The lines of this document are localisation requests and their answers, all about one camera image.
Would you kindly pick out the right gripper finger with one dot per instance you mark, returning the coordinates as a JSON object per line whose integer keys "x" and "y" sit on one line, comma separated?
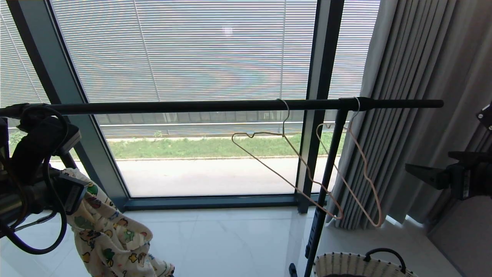
{"x": 467, "y": 157}
{"x": 436, "y": 177}

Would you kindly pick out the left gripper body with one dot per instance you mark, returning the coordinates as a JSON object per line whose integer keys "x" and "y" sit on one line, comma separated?
{"x": 71, "y": 194}

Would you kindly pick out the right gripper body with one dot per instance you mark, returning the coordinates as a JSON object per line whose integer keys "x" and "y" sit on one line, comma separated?
{"x": 480, "y": 179}

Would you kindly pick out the cream printed garment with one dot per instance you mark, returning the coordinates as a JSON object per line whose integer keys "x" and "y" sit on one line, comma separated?
{"x": 107, "y": 238}

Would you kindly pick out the pink clothes hanger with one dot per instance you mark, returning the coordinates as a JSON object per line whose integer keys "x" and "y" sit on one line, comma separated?
{"x": 363, "y": 165}
{"x": 283, "y": 132}

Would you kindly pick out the white laundry basket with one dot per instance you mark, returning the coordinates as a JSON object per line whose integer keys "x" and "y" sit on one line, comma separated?
{"x": 346, "y": 265}

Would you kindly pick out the black clothes rack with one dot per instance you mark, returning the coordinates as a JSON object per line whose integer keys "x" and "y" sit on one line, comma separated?
{"x": 192, "y": 106}

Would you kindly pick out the beige curtain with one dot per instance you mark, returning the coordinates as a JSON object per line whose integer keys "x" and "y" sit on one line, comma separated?
{"x": 415, "y": 77}

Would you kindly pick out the window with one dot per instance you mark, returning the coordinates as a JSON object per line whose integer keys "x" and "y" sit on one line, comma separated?
{"x": 192, "y": 57}

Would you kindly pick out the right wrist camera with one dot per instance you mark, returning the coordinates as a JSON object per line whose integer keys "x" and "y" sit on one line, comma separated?
{"x": 486, "y": 117}

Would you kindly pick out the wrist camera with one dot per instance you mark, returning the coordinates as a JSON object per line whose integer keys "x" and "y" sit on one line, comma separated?
{"x": 42, "y": 142}
{"x": 486, "y": 117}

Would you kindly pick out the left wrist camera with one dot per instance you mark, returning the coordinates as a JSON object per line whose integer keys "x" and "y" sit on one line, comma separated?
{"x": 42, "y": 142}

